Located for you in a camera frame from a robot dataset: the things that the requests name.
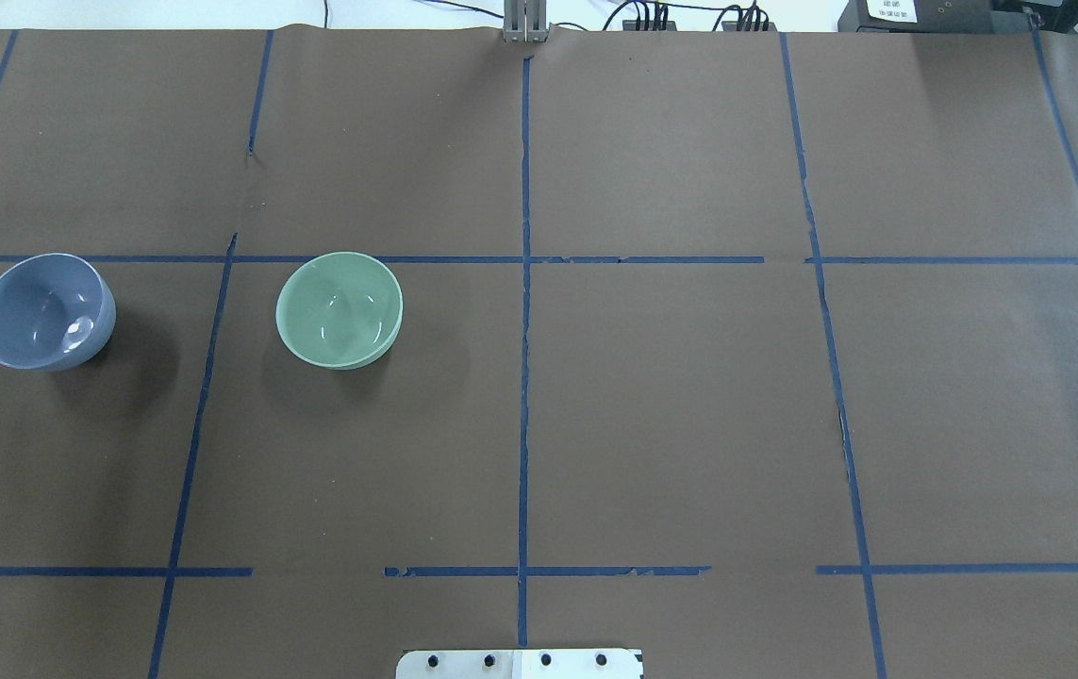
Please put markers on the blue bowl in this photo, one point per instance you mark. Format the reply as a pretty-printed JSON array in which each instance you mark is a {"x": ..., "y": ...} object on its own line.
[{"x": 56, "y": 313}]

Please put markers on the green bowl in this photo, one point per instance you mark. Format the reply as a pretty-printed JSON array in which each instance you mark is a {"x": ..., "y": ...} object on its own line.
[{"x": 341, "y": 311}]

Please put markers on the brown paper table cover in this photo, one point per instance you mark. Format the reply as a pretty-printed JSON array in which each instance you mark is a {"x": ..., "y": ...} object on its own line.
[{"x": 757, "y": 354}]

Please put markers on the silver metal mounting plate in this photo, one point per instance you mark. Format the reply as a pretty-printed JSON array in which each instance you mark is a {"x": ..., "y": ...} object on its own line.
[{"x": 522, "y": 663}]

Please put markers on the black power strip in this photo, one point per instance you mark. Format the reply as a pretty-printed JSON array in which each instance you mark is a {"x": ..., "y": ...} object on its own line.
[{"x": 654, "y": 17}]

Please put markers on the black device with label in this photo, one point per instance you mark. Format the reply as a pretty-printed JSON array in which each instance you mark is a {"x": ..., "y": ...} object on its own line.
[{"x": 930, "y": 17}]

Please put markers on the aluminium frame post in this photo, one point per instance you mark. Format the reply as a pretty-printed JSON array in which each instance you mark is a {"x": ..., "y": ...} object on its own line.
[{"x": 525, "y": 21}]

